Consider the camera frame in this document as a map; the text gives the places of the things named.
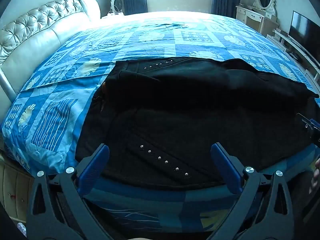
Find person's right hand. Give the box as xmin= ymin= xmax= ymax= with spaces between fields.
xmin=309 ymin=158 xmax=320 ymax=195

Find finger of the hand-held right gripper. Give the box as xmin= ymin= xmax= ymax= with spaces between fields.
xmin=296 ymin=113 xmax=320 ymax=146

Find beige cabinet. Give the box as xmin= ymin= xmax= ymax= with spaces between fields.
xmin=0 ymin=152 xmax=35 ymax=224

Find white dressing table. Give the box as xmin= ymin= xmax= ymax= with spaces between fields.
xmin=236 ymin=4 xmax=279 ymax=37

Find white television stand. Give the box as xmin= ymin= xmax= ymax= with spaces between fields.
xmin=266 ymin=29 xmax=320 ymax=82

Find white box fan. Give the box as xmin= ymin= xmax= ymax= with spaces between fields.
xmin=110 ymin=0 xmax=124 ymax=14

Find cream tufted leather headboard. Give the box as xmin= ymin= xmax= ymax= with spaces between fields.
xmin=0 ymin=0 xmax=102 ymax=117

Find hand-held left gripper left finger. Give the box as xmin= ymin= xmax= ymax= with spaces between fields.
xmin=26 ymin=143 xmax=113 ymax=240

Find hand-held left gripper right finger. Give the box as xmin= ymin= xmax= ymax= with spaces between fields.
xmin=209 ymin=142 xmax=295 ymax=240

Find black studded pants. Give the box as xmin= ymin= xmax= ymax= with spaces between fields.
xmin=75 ymin=57 xmax=319 ymax=188

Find blue patterned bedsheet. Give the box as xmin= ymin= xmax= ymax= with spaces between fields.
xmin=1 ymin=11 xmax=320 ymax=233

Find black flat-screen television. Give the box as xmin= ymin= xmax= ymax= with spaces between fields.
xmin=288 ymin=10 xmax=320 ymax=61

